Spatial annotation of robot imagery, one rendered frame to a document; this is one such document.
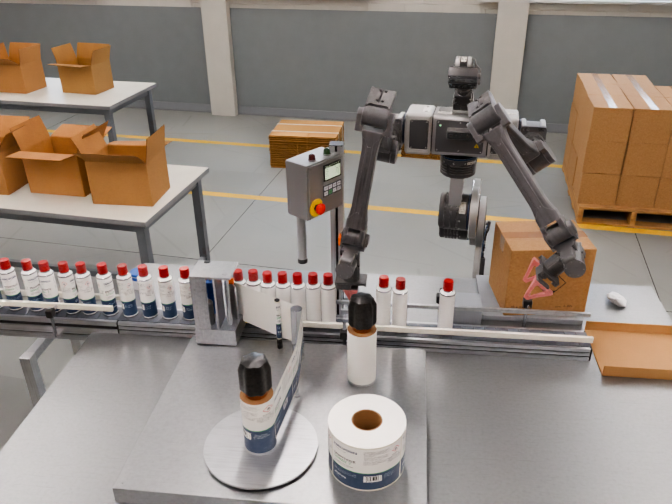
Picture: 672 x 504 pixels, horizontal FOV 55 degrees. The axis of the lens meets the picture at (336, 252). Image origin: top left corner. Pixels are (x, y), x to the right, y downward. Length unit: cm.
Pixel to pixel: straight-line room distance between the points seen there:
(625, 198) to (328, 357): 362
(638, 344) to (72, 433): 186
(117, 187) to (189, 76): 463
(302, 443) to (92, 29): 729
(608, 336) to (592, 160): 288
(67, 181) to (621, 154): 377
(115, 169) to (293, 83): 436
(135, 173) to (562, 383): 235
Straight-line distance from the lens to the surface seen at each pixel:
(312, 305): 224
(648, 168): 533
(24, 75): 636
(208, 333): 223
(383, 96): 196
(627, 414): 219
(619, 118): 516
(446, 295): 219
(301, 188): 208
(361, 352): 196
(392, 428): 170
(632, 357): 243
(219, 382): 210
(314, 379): 207
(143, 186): 358
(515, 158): 191
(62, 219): 378
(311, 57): 757
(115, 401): 219
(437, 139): 241
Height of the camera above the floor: 219
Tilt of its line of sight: 28 degrees down
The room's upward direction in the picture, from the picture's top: 1 degrees counter-clockwise
